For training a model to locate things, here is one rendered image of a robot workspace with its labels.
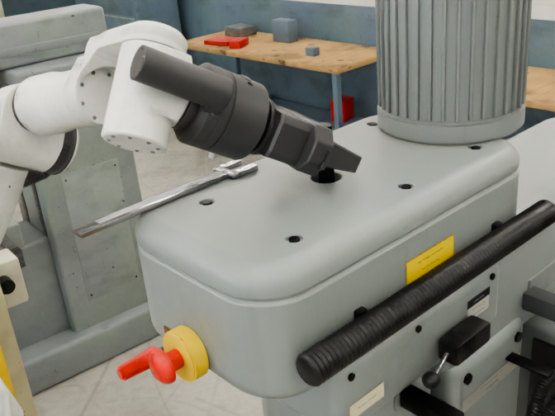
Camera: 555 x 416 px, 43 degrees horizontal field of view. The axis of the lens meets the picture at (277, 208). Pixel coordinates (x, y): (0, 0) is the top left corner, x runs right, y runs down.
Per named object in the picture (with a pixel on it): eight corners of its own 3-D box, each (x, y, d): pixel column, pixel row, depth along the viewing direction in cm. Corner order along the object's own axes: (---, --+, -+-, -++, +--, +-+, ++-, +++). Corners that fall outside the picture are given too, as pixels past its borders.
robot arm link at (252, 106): (264, 166, 87) (178, 138, 81) (294, 94, 85) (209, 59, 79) (312, 200, 77) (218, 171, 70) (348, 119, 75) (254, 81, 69)
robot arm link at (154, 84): (186, 171, 77) (87, 140, 71) (204, 79, 79) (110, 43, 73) (238, 158, 68) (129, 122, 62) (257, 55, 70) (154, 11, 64)
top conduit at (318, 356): (320, 394, 66) (319, 364, 65) (290, 375, 69) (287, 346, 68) (558, 226, 93) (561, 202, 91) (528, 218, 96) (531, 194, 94)
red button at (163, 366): (168, 394, 73) (162, 363, 71) (147, 378, 76) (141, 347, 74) (193, 379, 75) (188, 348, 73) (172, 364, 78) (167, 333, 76)
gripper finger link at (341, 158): (350, 176, 82) (308, 161, 79) (361, 150, 82) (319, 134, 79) (357, 180, 81) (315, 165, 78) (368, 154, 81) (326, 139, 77)
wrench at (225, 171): (87, 242, 73) (85, 234, 73) (68, 232, 76) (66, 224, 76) (258, 170, 88) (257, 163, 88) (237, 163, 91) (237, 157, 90)
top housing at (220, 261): (276, 427, 69) (260, 287, 62) (134, 327, 87) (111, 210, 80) (527, 249, 96) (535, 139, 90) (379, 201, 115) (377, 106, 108)
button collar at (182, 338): (198, 392, 75) (190, 346, 72) (166, 368, 79) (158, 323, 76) (213, 383, 76) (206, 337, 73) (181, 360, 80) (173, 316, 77)
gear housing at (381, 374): (340, 448, 79) (336, 377, 75) (209, 361, 96) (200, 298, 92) (502, 320, 99) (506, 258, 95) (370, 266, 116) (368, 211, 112)
